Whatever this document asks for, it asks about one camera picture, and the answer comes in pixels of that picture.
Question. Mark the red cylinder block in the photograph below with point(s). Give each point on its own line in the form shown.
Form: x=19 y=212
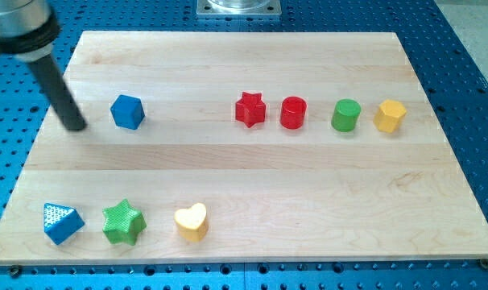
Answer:
x=292 y=112

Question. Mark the light wooden board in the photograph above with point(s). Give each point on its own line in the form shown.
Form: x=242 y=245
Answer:
x=271 y=194

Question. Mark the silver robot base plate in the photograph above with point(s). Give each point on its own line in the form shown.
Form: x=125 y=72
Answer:
x=214 y=8

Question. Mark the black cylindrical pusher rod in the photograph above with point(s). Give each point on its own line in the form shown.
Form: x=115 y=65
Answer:
x=51 y=81

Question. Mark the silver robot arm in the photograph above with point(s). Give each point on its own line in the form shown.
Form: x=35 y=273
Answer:
x=27 y=29

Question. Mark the red star block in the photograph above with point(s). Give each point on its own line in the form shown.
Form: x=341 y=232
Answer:
x=250 y=109

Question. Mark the yellow hexagon block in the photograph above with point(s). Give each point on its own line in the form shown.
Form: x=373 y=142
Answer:
x=389 y=116

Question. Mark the green cylinder block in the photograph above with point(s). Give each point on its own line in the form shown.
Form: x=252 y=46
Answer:
x=345 y=115

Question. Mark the green star block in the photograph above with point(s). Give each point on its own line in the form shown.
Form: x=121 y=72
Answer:
x=123 y=223

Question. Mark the blue cube block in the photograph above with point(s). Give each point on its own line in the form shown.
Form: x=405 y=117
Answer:
x=127 y=112

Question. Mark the yellow heart block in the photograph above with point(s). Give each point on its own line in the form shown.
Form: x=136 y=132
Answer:
x=192 y=222

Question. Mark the blue triangle block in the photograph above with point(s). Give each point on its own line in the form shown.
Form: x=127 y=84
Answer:
x=60 y=222

